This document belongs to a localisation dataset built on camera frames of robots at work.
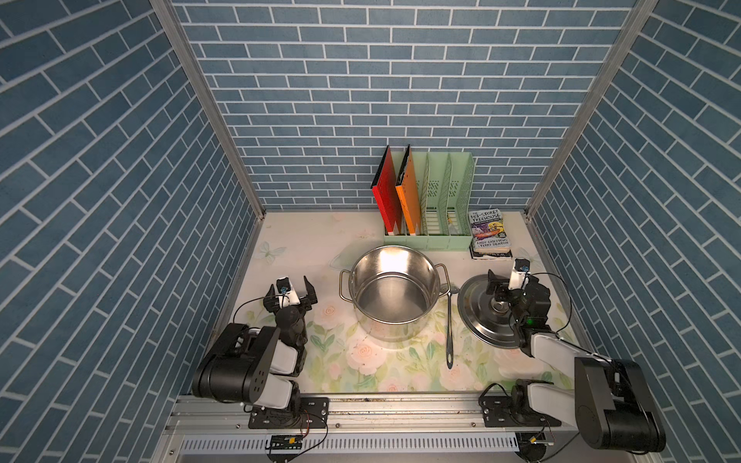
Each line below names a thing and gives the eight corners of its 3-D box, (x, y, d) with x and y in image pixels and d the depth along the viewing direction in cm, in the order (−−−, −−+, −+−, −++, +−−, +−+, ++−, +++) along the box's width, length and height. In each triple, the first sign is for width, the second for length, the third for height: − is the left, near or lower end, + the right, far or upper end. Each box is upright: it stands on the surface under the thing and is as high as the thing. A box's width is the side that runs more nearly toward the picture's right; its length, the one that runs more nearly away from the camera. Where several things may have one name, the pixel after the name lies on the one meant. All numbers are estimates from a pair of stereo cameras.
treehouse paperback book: (474, 252, 108) (477, 246, 105) (465, 215, 121) (467, 208, 118) (510, 252, 108) (514, 246, 105) (497, 215, 121) (500, 208, 118)
